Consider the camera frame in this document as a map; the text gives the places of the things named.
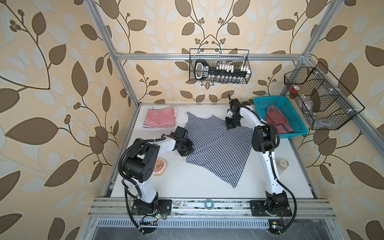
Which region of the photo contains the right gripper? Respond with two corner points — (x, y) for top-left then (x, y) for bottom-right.
(225, 114), (241, 129)

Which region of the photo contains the blue striped tank top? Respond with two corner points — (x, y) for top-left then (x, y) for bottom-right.
(184, 112), (254, 188)

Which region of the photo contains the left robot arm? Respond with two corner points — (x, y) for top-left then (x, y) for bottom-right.
(118, 127), (194, 235)

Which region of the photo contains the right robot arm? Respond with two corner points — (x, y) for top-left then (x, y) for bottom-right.
(225, 97), (297, 235)

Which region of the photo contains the red striped folded tank top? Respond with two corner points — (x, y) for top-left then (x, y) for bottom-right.
(144, 107), (178, 128)

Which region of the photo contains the maroon tank top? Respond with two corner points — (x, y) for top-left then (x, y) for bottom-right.
(265, 106), (294, 134)

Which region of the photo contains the beige round tape dispenser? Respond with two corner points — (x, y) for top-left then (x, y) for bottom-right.
(153, 158), (168, 176)

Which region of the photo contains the teal plastic basket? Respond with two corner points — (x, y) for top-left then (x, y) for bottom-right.
(253, 96), (309, 139)

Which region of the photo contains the white tape roll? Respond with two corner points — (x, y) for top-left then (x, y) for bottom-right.
(277, 159), (289, 171)

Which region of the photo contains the red white item in basket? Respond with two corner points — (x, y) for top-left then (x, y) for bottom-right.
(291, 85), (300, 94)

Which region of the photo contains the black handled tool in basket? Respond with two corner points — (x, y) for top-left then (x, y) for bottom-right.
(193, 60), (252, 84)

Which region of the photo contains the black wire basket back wall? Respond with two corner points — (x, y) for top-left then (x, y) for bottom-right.
(189, 48), (252, 85)

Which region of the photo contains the black wire basket wall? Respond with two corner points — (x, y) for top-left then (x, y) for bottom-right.
(189, 48), (252, 85)
(284, 62), (365, 131)

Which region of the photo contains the black wire basket right wall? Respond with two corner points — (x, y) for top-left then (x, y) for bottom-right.
(284, 62), (365, 131)

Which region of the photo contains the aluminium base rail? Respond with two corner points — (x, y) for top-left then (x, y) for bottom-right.
(79, 197), (346, 240)

